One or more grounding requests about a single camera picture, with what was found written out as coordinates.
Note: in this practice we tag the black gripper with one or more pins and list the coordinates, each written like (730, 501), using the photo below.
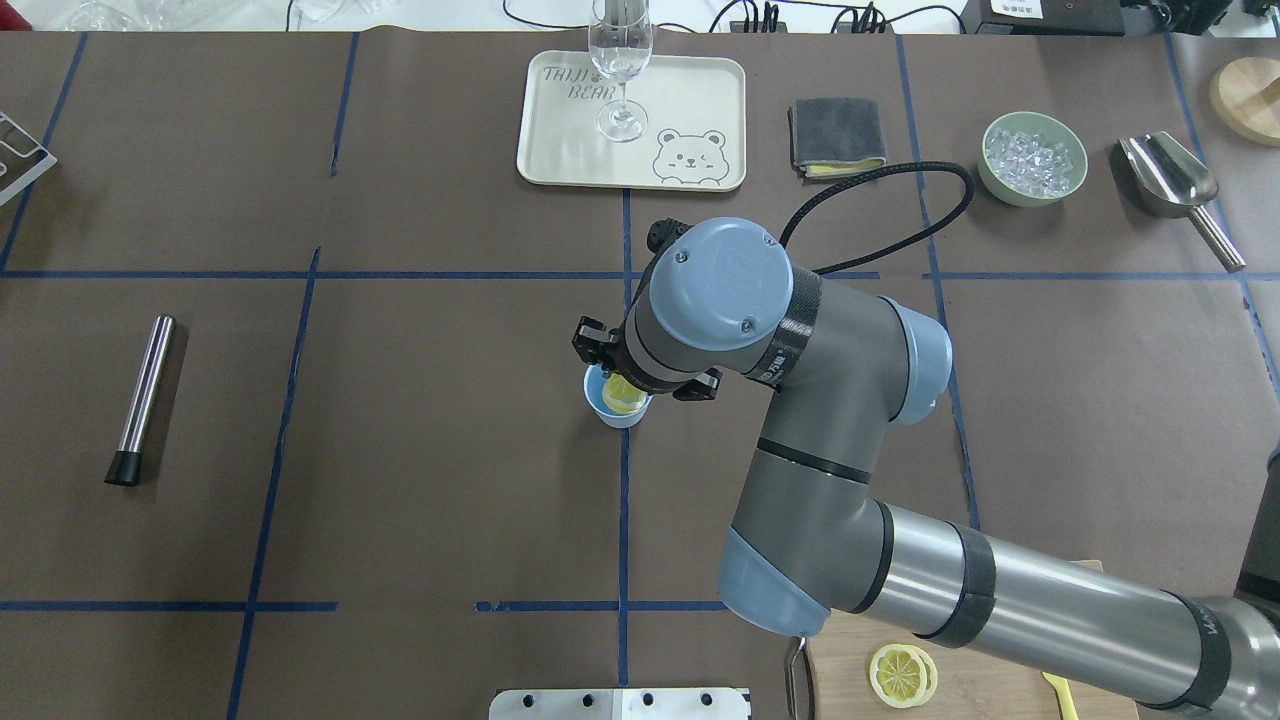
(592, 341)

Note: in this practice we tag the light blue cup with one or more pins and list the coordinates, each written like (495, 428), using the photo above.
(592, 387)

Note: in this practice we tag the yellow lemon slice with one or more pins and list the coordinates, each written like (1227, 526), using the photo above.
(620, 397)

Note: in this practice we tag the steel muddler rod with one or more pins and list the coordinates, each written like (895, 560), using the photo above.
(125, 465)

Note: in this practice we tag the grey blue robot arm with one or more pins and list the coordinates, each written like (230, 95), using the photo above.
(1075, 474)

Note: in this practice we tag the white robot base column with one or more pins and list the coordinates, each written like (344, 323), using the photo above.
(623, 703)

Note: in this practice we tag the beige bear tray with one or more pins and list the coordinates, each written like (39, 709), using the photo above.
(691, 111)

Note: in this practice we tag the clear wine glass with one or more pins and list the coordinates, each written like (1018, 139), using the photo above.
(620, 44)

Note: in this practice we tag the grey folded cloth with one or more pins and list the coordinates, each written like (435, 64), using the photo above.
(836, 137)

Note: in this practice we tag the green bowl of ice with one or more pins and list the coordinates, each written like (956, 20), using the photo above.
(1029, 160)

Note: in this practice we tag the black power strip box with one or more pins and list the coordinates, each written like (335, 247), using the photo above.
(1088, 18)

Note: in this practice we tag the metal ice scoop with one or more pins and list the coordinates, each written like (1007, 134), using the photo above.
(1174, 184)

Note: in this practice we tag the yellow plastic knife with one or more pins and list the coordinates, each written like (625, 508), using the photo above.
(1063, 696)

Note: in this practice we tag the wooden round stand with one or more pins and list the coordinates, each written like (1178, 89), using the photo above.
(1245, 96)

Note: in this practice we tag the white wire cup rack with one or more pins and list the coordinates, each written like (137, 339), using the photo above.
(23, 159)

